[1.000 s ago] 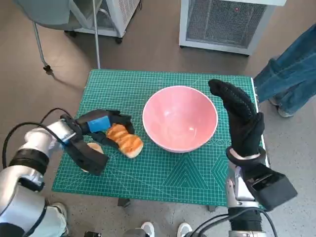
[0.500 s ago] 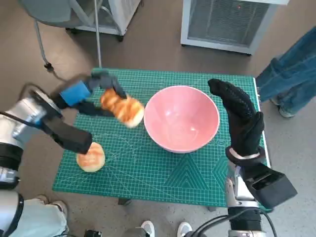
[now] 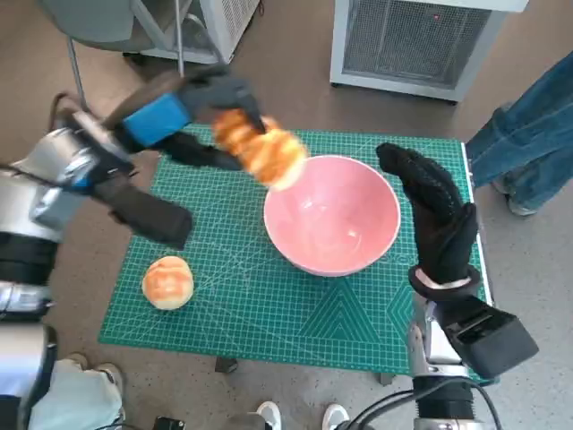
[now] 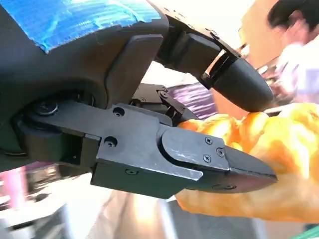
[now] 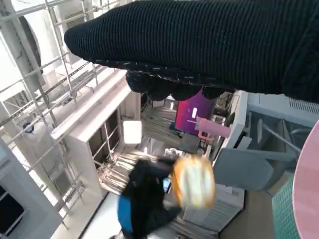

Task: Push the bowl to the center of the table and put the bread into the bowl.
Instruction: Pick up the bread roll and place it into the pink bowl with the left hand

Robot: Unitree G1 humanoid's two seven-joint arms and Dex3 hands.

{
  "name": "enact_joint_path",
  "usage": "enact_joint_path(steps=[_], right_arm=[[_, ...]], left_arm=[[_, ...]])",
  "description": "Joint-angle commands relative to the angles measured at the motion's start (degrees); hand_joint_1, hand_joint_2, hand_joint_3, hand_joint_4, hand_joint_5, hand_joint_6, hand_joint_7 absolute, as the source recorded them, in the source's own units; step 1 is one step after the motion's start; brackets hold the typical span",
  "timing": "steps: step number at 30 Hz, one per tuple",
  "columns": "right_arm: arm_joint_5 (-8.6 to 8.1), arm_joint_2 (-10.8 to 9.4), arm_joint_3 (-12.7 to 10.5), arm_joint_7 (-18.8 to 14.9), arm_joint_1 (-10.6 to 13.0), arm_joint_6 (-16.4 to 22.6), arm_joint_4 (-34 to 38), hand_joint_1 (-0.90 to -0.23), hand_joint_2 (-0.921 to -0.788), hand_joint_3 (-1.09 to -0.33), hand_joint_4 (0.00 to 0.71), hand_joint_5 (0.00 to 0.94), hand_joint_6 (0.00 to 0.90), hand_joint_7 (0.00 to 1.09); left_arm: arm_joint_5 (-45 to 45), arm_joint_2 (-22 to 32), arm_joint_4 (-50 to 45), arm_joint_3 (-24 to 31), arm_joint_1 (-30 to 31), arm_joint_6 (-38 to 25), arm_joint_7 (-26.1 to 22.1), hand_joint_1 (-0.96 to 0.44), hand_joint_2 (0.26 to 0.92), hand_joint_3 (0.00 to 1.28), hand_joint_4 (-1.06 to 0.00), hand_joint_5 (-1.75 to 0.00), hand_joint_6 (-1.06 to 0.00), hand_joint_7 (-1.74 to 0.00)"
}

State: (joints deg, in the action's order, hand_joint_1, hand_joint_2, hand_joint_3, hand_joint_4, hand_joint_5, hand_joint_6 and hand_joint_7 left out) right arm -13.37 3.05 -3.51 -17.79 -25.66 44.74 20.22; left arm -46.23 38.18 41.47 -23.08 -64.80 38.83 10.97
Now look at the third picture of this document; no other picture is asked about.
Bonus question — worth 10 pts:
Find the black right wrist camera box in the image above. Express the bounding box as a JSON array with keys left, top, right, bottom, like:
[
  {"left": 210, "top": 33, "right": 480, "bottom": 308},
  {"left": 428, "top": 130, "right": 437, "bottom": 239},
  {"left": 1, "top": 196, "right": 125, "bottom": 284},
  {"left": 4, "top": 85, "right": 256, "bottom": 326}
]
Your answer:
[{"left": 440, "top": 295, "right": 540, "bottom": 380}]

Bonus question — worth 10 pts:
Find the person in blue jeans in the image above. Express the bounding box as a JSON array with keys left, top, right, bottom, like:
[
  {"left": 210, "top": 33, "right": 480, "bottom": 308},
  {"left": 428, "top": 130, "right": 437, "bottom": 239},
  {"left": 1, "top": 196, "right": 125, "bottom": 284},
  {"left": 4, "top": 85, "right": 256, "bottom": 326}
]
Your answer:
[{"left": 465, "top": 53, "right": 573, "bottom": 217}]

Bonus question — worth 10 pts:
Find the white shoe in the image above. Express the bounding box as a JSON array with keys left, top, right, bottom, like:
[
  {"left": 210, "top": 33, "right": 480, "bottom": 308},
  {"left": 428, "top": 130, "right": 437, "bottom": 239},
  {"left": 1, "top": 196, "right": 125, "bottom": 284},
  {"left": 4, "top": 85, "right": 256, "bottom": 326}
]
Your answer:
[
  {"left": 255, "top": 400, "right": 282, "bottom": 430},
  {"left": 322, "top": 402, "right": 350, "bottom": 430}
]

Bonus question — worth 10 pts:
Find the pink bowl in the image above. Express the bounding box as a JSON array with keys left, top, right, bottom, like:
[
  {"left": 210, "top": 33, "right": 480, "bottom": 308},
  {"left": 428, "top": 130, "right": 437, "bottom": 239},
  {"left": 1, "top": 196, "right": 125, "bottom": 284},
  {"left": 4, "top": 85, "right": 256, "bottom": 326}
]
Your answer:
[{"left": 262, "top": 154, "right": 402, "bottom": 277}]

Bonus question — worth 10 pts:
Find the white cabinet with mesh front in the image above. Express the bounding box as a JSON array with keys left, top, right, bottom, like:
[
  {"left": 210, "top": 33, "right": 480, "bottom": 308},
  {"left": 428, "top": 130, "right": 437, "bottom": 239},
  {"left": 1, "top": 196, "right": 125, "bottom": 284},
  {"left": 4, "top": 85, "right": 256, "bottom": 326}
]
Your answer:
[{"left": 329, "top": 0, "right": 529, "bottom": 104}]

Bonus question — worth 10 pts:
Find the person in pale clothing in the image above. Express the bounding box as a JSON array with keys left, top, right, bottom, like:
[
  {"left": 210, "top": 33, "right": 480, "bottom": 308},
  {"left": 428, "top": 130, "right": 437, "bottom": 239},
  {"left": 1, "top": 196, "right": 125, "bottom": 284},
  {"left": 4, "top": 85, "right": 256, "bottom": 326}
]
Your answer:
[{"left": 29, "top": 353, "right": 126, "bottom": 430}]

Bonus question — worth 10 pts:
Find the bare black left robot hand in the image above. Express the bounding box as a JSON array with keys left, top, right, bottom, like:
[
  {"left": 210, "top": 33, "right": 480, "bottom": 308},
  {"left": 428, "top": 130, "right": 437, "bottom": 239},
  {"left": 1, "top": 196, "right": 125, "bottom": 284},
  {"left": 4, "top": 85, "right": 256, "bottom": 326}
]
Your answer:
[{"left": 114, "top": 65, "right": 268, "bottom": 174}]

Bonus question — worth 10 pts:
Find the round toy bread bun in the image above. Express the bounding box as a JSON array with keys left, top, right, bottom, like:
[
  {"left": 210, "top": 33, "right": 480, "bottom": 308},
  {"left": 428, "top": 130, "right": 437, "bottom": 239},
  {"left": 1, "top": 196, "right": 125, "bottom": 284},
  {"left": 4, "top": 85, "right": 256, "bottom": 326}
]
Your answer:
[{"left": 141, "top": 254, "right": 196, "bottom": 311}]

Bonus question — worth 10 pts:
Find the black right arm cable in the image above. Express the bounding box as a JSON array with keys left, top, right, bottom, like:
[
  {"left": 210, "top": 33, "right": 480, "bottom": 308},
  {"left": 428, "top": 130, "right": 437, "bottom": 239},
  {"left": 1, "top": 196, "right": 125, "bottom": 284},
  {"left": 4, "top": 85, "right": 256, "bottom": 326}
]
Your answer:
[{"left": 353, "top": 387, "right": 498, "bottom": 430}]

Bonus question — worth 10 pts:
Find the long striped toy bread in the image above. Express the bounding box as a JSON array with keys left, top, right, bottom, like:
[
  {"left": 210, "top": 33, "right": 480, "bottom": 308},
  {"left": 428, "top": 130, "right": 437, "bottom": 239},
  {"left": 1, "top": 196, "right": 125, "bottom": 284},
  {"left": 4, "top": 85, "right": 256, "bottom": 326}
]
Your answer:
[{"left": 211, "top": 108, "right": 308, "bottom": 189}]

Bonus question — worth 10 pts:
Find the white cabinet on casters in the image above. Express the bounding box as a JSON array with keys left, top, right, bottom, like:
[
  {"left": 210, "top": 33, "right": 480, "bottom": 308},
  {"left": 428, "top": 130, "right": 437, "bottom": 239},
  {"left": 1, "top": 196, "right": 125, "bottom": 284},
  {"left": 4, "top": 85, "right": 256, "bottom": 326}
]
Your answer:
[{"left": 123, "top": 0, "right": 263, "bottom": 64}]

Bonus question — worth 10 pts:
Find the thin metal pole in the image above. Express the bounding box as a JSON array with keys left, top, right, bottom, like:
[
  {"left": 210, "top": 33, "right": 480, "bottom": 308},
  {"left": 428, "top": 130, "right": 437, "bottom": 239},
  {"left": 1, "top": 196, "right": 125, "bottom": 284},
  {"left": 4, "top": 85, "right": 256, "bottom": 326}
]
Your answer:
[{"left": 174, "top": 0, "right": 187, "bottom": 77}]

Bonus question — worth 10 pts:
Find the grey chair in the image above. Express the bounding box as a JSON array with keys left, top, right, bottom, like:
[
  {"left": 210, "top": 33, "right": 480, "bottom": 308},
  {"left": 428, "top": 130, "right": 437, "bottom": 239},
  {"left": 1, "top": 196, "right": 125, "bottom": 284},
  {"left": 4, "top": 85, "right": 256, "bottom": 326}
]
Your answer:
[{"left": 38, "top": 0, "right": 158, "bottom": 113}]

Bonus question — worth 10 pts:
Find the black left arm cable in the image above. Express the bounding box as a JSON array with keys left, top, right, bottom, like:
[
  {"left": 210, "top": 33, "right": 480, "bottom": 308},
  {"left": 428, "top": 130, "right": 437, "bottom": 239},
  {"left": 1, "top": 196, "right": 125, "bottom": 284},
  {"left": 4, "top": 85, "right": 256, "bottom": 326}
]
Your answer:
[{"left": 0, "top": 161, "right": 64, "bottom": 187}]

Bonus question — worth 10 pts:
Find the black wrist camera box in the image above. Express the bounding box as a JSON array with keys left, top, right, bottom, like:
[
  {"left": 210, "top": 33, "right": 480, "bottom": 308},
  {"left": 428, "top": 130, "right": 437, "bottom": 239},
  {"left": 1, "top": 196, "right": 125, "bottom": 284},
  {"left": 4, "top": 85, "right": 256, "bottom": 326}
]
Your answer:
[
  {"left": 440, "top": 295, "right": 540, "bottom": 380},
  {"left": 91, "top": 181, "right": 194, "bottom": 251}
]

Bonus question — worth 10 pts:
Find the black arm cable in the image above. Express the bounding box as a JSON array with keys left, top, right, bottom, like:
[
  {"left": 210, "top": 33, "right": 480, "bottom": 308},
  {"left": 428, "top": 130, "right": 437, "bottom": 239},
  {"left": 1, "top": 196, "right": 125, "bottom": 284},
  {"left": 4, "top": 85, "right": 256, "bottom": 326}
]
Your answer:
[
  {"left": 0, "top": 161, "right": 64, "bottom": 187},
  {"left": 353, "top": 387, "right": 498, "bottom": 430}
]

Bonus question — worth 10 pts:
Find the green cutting mat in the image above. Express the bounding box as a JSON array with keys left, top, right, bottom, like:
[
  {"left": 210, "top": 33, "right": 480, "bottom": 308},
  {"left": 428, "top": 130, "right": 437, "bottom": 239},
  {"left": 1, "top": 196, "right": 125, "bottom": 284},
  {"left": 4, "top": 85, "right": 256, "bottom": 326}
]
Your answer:
[{"left": 98, "top": 125, "right": 500, "bottom": 382}]

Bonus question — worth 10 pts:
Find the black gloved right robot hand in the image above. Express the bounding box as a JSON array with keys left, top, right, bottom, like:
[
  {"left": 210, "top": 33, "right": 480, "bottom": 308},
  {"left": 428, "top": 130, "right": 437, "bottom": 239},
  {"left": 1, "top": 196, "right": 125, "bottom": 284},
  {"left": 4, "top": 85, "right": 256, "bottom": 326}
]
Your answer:
[{"left": 375, "top": 142, "right": 479, "bottom": 288}]

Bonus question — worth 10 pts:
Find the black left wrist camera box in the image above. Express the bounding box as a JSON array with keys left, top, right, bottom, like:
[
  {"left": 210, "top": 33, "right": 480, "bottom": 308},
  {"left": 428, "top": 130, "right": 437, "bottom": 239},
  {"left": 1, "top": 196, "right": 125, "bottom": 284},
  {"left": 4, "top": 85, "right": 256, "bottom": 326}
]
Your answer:
[{"left": 91, "top": 181, "right": 194, "bottom": 251}]

